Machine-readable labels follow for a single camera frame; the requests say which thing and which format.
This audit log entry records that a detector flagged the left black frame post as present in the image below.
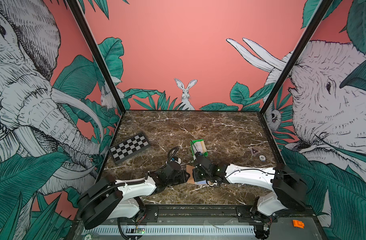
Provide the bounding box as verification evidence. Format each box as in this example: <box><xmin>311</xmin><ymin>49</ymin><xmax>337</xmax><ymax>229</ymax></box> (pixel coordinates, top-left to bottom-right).
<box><xmin>67</xmin><ymin>0</ymin><xmax>126</xmax><ymax>116</ymax></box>

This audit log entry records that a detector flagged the tan leather card holder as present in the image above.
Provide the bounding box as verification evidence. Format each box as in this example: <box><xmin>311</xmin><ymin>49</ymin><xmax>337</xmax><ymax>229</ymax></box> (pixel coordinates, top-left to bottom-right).
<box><xmin>186</xmin><ymin>165</ymin><xmax>209</xmax><ymax>185</ymax></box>

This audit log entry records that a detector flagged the right black frame post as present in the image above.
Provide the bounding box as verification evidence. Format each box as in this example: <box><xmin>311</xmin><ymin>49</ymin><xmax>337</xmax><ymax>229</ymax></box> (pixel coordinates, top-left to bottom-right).
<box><xmin>259</xmin><ymin>0</ymin><xmax>333</xmax><ymax>115</ymax></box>

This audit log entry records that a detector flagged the black frame post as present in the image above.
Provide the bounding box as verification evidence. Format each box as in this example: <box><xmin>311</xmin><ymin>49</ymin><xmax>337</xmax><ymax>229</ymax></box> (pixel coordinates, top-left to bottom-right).
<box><xmin>259</xmin><ymin>0</ymin><xmax>333</xmax><ymax>115</ymax></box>
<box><xmin>67</xmin><ymin>0</ymin><xmax>126</xmax><ymax>116</ymax></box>

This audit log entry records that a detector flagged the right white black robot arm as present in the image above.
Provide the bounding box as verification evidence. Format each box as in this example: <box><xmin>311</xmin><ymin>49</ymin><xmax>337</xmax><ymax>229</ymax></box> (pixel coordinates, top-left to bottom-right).
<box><xmin>193</xmin><ymin>153</ymin><xmax>307</xmax><ymax>217</ymax></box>

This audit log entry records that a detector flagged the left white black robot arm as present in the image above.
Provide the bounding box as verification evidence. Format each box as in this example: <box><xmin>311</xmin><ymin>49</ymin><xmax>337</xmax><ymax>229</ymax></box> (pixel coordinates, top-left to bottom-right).
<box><xmin>76</xmin><ymin>162</ymin><xmax>190</xmax><ymax>230</ymax></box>

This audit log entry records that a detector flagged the orange connector block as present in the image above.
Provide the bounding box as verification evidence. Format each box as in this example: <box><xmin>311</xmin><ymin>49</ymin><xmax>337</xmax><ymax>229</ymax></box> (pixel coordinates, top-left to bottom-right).
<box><xmin>293</xmin><ymin>220</ymin><xmax>305</xmax><ymax>229</ymax></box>

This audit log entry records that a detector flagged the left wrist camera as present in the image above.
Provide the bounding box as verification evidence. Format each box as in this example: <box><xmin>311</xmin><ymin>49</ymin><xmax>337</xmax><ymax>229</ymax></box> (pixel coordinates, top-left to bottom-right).
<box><xmin>171</xmin><ymin>157</ymin><xmax>182</xmax><ymax>164</ymax></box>

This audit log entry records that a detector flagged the black mounting rail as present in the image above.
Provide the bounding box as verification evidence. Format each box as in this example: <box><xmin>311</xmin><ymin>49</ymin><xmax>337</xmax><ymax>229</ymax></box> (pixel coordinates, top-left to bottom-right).
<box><xmin>74</xmin><ymin>204</ymin><xmax>273</xmax><ymax>224</ymax></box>

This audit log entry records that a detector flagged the green plastic card tray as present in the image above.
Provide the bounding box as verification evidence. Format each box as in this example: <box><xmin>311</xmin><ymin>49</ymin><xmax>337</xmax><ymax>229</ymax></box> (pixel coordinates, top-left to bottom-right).
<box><xmin>190</xmin><ymin>139</ymin><xmax>208</xmax><ymax>160</ymax></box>

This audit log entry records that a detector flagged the black white checkerboard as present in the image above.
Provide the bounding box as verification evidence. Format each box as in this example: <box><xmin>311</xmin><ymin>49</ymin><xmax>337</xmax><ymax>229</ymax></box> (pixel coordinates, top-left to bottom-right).
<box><xmin>110</xmin><ymin>133</ymin><xmax>151</xmax><ymax>165</ymax></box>

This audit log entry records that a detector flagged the triangle marker sticker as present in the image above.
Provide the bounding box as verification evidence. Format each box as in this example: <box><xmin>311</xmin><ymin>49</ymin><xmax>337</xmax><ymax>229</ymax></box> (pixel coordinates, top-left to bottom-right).
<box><xmin>250</xmin><ymin>147</ymin><xmax>260</xmax><ymax>156</ymax></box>

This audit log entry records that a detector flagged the white slotted cable duct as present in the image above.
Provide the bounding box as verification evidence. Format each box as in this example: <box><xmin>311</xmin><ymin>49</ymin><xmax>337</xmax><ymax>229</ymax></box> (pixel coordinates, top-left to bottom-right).
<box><xmin>80</xmin><ymin>224</ymin><xmax>256</xmax><ymax>237</ymax></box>

